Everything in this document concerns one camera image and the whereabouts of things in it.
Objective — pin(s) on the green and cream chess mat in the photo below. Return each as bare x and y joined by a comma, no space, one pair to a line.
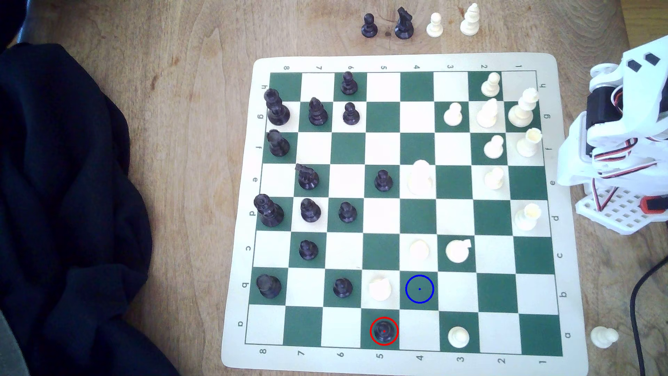
383,117

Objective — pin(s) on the white chess knight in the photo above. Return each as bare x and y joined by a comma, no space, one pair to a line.
457,251
380,290

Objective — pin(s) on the black chess bishop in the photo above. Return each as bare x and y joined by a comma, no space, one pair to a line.
310,211
317,114

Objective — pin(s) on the white chess king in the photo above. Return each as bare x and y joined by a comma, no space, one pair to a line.
522,110

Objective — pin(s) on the black cloth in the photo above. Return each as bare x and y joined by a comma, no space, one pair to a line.
62,209

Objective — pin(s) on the grey fabric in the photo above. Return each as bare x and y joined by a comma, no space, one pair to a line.
10,350

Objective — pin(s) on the white chess queen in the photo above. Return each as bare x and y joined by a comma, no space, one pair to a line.
420,178

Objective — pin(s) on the black chess rook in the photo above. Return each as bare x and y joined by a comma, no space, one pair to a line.
278,144
269,286

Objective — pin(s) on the white chess bishop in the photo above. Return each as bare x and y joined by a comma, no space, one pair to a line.
470,22
487,115

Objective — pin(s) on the white grid base plate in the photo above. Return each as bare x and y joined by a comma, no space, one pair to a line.
621,211

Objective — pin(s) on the black chess pawn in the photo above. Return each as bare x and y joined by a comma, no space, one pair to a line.
383,181
308,250
384,334
369,27
347,213
349,84
343,288
351,115

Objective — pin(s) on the white chess pawn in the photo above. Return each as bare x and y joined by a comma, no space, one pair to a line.
459,338
434,27
494,179
453,115
493,148
419,250
490,86
604,337

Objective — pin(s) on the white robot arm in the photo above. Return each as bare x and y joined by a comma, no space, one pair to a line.
642,109

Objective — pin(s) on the white chess rook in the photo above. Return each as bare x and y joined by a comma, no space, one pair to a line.
528,144
526,218

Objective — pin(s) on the orange clamp piece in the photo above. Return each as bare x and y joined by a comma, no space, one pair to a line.
653,204

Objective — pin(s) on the black chess knight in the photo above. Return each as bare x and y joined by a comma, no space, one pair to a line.
307,178
403,26

